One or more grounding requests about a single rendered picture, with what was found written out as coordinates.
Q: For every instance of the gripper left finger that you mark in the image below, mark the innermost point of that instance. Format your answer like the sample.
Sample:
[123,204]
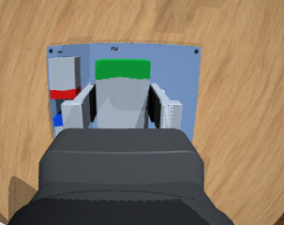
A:
[79,112]

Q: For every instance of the grey block with red end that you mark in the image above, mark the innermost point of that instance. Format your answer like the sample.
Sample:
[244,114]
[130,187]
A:
[65,77]

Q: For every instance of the white block with blue end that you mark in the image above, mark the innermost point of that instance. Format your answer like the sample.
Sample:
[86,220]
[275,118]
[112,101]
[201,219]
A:
[58,123]

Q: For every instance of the grey block with green end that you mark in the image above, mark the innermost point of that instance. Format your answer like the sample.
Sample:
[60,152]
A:
[122,88]

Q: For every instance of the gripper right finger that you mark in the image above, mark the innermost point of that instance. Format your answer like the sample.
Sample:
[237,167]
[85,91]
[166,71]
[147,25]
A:
[165,113]

